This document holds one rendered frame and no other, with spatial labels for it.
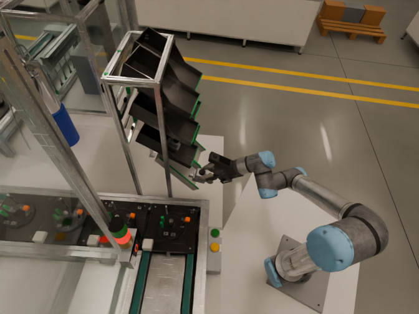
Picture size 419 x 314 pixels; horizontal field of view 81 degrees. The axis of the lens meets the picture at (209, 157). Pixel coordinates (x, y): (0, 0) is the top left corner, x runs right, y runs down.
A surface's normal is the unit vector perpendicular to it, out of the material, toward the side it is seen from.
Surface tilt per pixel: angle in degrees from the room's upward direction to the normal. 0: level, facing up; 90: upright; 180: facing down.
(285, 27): 90
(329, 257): 81
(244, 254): 0
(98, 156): 0
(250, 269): 0
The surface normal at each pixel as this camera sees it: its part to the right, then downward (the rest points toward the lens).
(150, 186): 0.07, -0.62
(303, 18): -0.14, 0.76
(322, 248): -0.91, 0.14
